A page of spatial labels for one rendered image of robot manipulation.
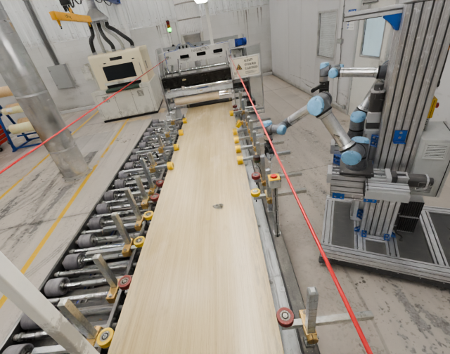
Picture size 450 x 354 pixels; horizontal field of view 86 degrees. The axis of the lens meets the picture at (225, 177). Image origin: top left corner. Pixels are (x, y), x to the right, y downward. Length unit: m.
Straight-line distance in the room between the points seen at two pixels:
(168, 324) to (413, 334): 1.79
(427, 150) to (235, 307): 1.64
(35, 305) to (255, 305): 0.90
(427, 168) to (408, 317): 1.14
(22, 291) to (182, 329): 0.69
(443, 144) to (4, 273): 2.33
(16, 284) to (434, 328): 2.52
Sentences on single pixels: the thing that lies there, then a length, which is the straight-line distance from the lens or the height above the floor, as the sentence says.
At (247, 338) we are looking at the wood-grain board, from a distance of 1.30.
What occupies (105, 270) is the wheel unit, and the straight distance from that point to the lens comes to 1.67.
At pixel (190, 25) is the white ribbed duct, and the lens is 8.24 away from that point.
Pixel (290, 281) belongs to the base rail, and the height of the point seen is 0.70.
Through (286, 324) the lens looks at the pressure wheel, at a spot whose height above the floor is 0.91.
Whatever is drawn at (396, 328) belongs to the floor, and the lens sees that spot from 2.48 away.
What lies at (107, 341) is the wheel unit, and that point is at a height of 0.91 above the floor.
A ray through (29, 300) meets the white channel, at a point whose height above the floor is 1.45.
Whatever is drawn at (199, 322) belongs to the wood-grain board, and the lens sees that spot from 1.37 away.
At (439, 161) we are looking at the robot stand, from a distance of 2.23.
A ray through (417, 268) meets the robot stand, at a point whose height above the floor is 0.23.
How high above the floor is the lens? 2.09
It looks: 32 degrees down
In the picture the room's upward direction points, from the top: 10 degrees counter-clockwise
